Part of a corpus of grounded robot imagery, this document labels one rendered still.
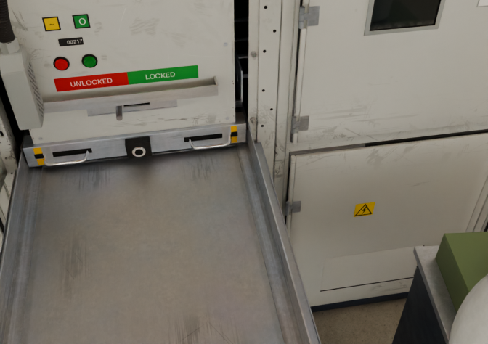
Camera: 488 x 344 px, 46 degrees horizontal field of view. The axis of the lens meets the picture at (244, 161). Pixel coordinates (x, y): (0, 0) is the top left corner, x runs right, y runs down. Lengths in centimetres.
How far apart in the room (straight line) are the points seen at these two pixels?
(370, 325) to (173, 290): 113
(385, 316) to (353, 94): 101
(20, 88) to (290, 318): 70
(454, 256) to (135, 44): 83
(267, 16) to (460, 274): 69
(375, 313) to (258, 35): 124
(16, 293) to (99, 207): 27
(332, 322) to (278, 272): 98
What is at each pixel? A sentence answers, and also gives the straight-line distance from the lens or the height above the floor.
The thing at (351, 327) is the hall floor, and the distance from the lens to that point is 217.
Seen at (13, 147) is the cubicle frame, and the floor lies 91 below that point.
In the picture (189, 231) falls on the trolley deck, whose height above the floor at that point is 85.
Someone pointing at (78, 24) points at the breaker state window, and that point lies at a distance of 127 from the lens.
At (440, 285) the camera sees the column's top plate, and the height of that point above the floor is 75.
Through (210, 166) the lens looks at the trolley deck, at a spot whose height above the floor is 85.
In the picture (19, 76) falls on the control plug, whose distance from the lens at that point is 122.
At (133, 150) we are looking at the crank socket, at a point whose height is 90.
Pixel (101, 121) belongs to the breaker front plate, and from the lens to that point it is 141.
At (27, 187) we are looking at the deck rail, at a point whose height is 85.
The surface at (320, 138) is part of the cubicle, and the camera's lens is 152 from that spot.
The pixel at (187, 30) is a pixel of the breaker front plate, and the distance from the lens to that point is 129.
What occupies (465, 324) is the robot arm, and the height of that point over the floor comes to 134.
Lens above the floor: 182
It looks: 42 degrees down
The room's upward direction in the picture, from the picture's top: straight up
